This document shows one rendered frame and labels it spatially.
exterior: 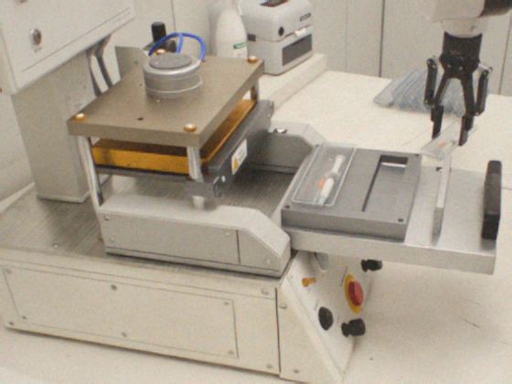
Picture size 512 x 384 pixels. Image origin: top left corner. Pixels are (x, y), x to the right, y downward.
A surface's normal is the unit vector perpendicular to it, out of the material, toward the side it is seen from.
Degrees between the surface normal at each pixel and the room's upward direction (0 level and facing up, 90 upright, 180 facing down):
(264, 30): 88
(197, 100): 0
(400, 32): 90
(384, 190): 0
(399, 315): 0
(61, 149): 90
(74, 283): 90
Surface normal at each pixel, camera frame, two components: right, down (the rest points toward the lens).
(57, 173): -0.25, 0.55
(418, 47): -0.45, 0.51
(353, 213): -0.03, -0.83
